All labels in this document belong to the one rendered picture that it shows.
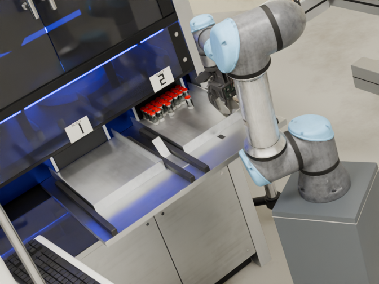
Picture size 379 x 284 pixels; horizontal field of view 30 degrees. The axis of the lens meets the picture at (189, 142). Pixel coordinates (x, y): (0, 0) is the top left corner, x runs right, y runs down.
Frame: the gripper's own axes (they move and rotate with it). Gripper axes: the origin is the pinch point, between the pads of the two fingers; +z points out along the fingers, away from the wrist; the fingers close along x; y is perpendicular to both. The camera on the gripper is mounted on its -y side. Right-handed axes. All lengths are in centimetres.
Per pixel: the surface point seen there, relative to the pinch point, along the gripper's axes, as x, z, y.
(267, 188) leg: 30, 71, -40
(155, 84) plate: -9.9, -10.3, -24.0
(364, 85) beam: 85, 46, -28
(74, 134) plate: -43, -10, -24
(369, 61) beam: 90, 36, -28
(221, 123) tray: -4.0, 1.0, 1.9
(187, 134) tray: -12.7, 3.3, -7.2
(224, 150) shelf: -11.1, 3.6, 11.1
